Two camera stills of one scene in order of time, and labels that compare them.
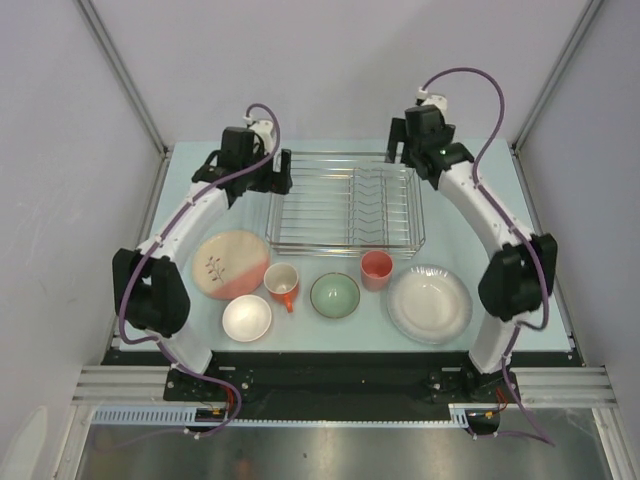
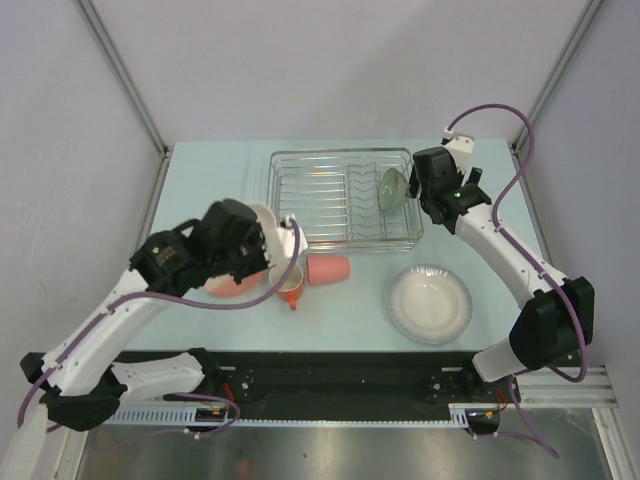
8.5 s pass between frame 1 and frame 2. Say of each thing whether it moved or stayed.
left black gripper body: moved
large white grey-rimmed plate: stayed
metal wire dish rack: stayed
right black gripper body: moved
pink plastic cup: moved
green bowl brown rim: moved
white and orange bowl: moved
